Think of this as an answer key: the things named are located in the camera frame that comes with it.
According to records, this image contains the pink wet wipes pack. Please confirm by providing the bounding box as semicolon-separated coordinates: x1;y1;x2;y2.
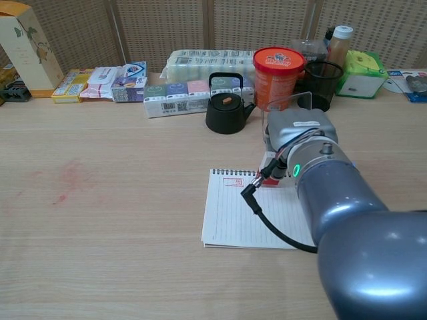
79;66;124;102

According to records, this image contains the red and white stamp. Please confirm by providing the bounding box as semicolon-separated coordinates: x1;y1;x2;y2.
256;150;281;189

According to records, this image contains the green tissue box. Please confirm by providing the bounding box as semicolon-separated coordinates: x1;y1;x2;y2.
335;49;390;100

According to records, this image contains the colourful pocket tissue multipack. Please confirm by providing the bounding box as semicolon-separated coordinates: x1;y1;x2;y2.
143;79;256;119

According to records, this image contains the blue and white box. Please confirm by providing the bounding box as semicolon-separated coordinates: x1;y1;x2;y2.
115;61;147;81

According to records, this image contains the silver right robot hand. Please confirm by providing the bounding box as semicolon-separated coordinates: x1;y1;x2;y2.
262;109;338;157

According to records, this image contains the tall cream gift box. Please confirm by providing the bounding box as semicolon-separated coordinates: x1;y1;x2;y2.
0;1;66;99

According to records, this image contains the long clear-wrapped tissue pack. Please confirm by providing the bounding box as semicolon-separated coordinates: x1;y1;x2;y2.
159;49;256;83

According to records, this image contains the orange snack tub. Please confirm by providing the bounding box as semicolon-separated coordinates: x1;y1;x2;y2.
252;46;306;113

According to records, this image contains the white spiral lined notebook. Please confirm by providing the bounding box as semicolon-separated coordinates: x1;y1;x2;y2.
201;169;318;250

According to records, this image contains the small purple box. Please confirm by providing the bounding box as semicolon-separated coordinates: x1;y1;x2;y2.
110;76;148;103

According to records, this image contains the gold foil packet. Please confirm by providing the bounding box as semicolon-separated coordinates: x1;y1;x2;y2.
0;65;19;86

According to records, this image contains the brown bottle white cap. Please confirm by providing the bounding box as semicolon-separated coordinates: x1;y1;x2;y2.
328;25;354;66

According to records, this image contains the clear plastic box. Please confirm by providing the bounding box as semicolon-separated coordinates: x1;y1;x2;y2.
290;39;330;64

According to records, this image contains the red ink pad clear lid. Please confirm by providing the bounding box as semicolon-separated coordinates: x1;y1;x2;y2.
260;90;316;137

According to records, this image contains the yellow cardboard box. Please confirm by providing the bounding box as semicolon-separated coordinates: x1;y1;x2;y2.
51;69;95;104

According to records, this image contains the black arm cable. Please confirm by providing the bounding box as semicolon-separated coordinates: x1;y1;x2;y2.
240;158;320;254

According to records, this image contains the blue blister card pack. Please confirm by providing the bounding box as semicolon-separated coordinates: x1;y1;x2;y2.
386;69;427;104

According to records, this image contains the black teapot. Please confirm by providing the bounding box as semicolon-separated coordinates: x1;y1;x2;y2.
205;72;257;135

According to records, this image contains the wooden folding screen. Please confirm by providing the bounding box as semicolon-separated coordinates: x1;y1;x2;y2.
0;0;427;79

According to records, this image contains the black mesh pen holder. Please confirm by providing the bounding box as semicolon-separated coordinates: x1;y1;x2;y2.
296;61;344;114

